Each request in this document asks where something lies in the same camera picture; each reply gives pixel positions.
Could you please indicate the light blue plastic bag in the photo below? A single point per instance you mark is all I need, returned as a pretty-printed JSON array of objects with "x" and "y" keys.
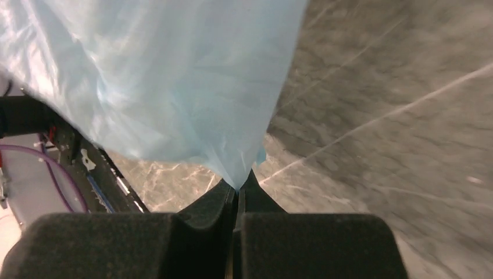
[{"x": 173, "y": 81}]

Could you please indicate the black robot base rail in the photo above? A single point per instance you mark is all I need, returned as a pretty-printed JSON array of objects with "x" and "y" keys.
[{"x": 92, "y": 167}]

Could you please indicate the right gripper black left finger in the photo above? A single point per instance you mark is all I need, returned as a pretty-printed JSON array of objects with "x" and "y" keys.
[{"x": 192, "y": 243}]

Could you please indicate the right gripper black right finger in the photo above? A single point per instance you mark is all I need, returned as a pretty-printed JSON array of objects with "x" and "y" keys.
[{"x": 269, "y": 242}]

